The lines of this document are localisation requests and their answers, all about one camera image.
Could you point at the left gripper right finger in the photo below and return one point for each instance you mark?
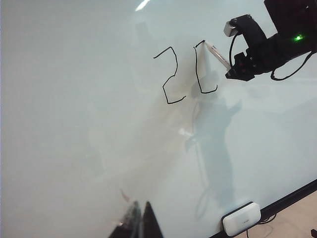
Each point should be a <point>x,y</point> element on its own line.
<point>151,223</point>

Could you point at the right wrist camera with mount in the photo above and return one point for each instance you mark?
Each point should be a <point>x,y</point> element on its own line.
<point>247,27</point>

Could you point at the white rectangular board eraser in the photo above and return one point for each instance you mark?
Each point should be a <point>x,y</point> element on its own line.
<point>241,219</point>

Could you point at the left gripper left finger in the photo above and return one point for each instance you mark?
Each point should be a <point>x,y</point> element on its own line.
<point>128,221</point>

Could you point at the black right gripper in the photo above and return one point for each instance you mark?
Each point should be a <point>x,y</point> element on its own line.
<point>266,55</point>

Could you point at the white marker pen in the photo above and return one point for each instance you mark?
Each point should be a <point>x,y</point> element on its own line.
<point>218,54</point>

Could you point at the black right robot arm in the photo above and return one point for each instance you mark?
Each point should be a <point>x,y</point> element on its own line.
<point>292,17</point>

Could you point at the white glass board black frame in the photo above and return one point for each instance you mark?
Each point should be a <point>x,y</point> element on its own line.
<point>99,111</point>

